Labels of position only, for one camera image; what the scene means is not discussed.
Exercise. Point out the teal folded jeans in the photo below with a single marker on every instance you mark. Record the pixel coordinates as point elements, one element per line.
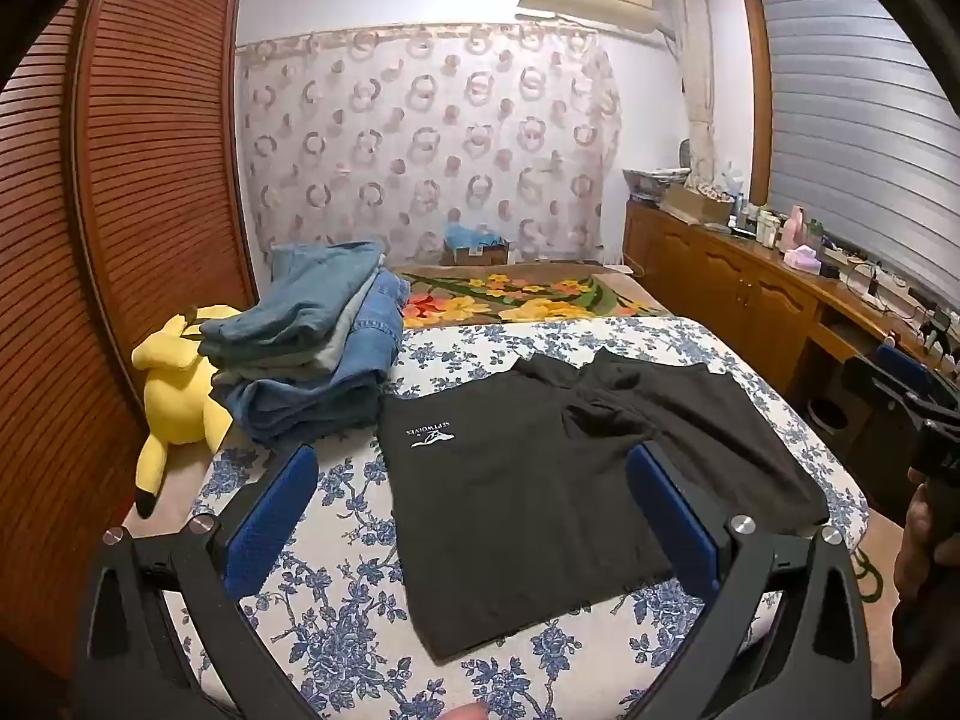
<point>300,300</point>

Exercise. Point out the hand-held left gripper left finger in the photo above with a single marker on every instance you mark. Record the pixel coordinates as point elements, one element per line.
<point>274,517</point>

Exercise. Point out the yellow plush toy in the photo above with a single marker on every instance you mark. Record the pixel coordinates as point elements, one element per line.
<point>176,397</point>

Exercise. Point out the blue floral white blanket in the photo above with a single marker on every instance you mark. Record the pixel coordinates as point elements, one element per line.
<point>345,600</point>

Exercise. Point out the beige narrow curtain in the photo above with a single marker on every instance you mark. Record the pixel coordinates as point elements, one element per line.
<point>694,75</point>

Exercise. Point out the small cardboard box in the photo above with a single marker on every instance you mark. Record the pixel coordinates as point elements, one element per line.
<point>474,249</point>

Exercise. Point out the wooden cabinet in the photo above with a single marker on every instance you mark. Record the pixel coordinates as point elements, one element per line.
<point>720,277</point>

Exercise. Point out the person's right forearm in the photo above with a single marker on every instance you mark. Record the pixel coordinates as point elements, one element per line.
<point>926,630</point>

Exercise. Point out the dark trash bin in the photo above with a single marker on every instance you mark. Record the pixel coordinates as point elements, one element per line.
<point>829,420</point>

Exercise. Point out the open cardboard tray box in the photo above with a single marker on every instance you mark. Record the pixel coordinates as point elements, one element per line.
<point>694,204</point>

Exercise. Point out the blue denim folded jeans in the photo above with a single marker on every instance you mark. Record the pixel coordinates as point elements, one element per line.
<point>315,405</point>

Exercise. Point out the wooden louvered wardrobe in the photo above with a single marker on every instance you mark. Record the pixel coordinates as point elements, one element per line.
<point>142,165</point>

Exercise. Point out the pink bottle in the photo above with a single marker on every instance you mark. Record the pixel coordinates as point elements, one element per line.
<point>795,231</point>

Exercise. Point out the yellow flower patterned blanket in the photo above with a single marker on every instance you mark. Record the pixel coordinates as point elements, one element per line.
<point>525,300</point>

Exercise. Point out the white power strip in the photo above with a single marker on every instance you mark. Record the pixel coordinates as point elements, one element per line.
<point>881,276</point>

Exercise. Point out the pink green patterned floor mat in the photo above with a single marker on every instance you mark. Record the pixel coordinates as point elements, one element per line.
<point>868,574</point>

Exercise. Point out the black pants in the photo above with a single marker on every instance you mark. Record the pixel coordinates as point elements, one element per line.
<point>525,480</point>

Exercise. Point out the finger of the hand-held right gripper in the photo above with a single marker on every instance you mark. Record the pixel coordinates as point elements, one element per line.
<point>896,386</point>

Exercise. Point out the pink tissue box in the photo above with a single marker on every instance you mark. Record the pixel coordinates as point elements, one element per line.
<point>801,259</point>

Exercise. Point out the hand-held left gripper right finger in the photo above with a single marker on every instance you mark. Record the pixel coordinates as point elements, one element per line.
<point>675,532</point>

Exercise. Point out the person's right hand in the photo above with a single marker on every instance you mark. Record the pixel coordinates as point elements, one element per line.
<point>915,540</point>

